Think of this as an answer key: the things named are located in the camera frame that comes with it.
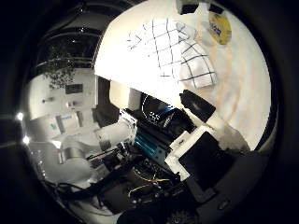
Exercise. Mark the yellow label spray bottle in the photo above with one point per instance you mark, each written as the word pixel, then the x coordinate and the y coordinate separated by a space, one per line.
pixel 219 29

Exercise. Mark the white checkered cloth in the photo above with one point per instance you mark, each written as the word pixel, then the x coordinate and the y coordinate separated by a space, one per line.
pixel 174 49

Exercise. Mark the black blue actuator housing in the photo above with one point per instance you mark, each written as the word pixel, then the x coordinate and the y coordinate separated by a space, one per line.
pixel 155 137

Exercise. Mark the dark leafy plant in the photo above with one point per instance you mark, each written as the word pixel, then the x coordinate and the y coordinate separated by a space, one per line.
pixel 59 70

